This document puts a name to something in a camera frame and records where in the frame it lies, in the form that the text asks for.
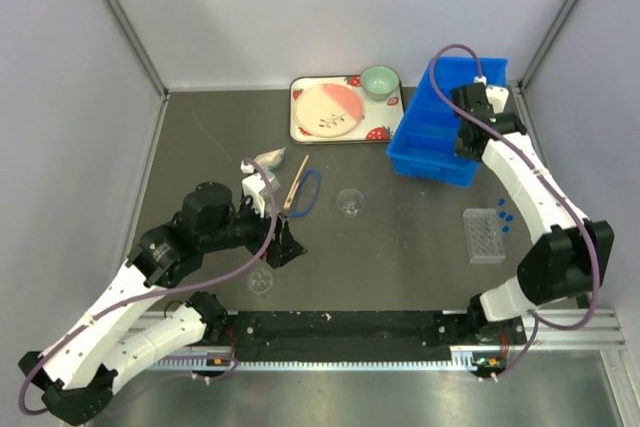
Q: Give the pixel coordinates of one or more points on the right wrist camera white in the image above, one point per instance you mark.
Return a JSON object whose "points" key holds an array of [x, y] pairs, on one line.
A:
{"points": [[496, 95]]}

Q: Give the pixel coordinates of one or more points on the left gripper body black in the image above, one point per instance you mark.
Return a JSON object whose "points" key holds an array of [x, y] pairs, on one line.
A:
{"points": [[269, 256]]}

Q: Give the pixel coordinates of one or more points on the strawberry pattern tray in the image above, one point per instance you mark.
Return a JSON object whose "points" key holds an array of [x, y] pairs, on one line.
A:
{"points": [[381, 118]]}

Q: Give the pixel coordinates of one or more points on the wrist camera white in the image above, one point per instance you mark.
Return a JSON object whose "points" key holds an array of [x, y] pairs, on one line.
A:
{"points": [[256, 188], [496, 95]]}

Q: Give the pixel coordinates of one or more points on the wooden tweezers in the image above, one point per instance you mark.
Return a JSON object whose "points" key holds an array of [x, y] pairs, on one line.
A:
{"points": [[295, 184]]}

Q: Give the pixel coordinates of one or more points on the plastic bag with contents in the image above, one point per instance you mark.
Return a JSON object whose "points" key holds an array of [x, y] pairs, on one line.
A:
{"points": [[271, 160]]}

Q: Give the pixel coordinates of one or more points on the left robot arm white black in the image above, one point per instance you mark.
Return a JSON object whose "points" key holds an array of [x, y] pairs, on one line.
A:
{"points": [[80, 374]]}

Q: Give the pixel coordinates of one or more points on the clear glass flask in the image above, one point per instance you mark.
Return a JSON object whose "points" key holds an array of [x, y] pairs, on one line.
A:
{"points": [[350, 202]]}

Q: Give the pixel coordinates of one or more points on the pink cream plate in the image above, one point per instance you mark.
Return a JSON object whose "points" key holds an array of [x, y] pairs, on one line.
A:
{"points": [[327, 110]]}

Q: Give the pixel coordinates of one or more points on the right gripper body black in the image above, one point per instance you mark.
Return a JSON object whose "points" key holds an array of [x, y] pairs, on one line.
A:
{"points": [[467, 152]]}

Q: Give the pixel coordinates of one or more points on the green ceramic bowl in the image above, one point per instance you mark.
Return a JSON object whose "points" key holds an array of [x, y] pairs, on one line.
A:
{"points": [[379, 82]]}

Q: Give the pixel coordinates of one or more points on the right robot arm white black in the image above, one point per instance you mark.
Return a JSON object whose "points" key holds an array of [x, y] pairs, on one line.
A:
{"points": [[569, 254]]}

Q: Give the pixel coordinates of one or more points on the clear test tube rack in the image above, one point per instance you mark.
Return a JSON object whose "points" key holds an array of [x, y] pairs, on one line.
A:
{"points": [[483, 236]]}

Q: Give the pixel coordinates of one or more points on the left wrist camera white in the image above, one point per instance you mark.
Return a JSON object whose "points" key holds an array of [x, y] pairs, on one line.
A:
{"points": [[256, 188]]}

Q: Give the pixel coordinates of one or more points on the blue plastic bin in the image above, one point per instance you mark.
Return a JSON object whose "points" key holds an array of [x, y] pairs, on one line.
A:
{"points": [[423, 144]]}

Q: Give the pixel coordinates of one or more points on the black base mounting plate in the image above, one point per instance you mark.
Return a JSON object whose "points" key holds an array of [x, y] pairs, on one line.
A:
{"points": [[348, 336]]}

